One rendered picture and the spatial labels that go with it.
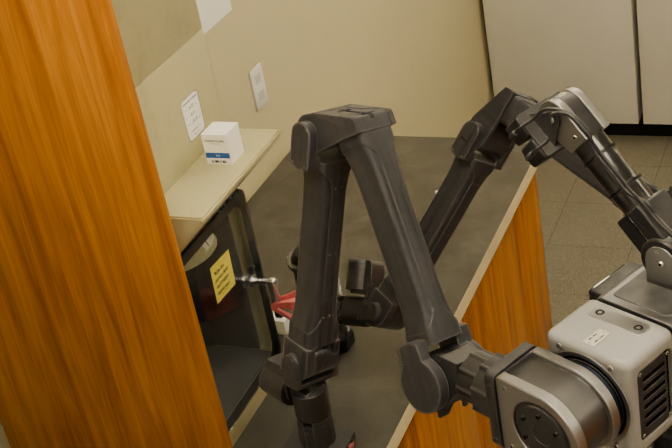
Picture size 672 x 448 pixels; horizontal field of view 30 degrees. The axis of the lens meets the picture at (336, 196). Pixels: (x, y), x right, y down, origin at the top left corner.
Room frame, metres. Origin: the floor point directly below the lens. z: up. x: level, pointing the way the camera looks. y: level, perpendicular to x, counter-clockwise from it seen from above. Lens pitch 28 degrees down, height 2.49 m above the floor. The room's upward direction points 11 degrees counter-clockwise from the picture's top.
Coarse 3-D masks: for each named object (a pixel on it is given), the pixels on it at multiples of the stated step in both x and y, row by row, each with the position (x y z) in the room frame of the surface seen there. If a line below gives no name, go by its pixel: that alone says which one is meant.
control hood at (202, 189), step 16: (240, 128) 2.13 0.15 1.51; (256, 144) 2.05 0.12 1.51; (272, 144) 2.06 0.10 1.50; (240, 160) 1.99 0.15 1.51; (256, 160) 1.99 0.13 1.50; (192, 176) 1.97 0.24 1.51; (208, 176) 1.96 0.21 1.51; (224, 176) 1.94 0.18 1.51; (240, 176) 1.94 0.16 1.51; (176, 192) 1.92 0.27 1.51; (192, 192) 1.91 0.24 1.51; (208, 192) 1.90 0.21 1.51; (224, 192) 1.89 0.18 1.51; (176, 208) 1.86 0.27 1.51; (192, 208) 1.85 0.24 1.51; (208, 208) 1.84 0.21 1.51; (176, 224) 1.83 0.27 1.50; (192, 224) 1.82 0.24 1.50
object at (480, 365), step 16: (480, 352) 1.35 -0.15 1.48; (512, 352) 1.29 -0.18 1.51; (464, 368) 1.32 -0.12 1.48; (480, 368) 1.30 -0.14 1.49; (496, 368) 1.27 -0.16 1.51; (464, 384) 1.31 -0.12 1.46; (480, 384) 1.29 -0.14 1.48; (480, 400) 1.28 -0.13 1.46; (496, 400) 1.25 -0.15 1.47; (496, 416) 1.25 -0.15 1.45; (496, 432) 1.26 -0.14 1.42
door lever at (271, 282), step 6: (252, 276) 2.09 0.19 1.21; (252, 282) 2.08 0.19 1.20; (258, 282) 2.08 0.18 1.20; (264, 282) 2.08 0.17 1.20; (270, 282) 2.07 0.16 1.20; (276, 282) 2.07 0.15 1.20; (270, 288) 2.07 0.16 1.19; (276, 288) 2.07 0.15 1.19; (270, 294) 2.07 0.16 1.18; (276, 294) 2.07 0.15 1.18; (276, 300) 2.06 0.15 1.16
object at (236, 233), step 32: (224, 224) 2.05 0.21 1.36; (192, 256) 1.94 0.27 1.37; (256, 256) 2.12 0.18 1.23; (192, 288) 1.91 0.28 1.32; (256, 288) 2.10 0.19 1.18; (224, 320) 1.98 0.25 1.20; (256, 320) 2.07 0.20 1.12; (224, 352) 1.95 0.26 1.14; (256, 352) 2.05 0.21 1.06; (224, 384) 1.93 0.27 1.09; (256, 384) 2.02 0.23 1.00; (224, 416) 1.91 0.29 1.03
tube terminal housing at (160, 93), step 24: (192, 48) 2.10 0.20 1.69; (168, 72) 2.02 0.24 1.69; (192, 72) 2.08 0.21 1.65; (144, 96) 1.94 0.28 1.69; (168, 96) 2.00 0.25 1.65; (216, 96) 2.14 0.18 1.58; (144, 120) 1.93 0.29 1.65; (168, 120) 1.99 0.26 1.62; (216, 120) 2.12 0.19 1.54; (168, 144) 1.97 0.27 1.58; (192, 144) 2.03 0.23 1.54; (168, 168) 1.95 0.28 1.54; (240, 432) 1.96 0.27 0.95
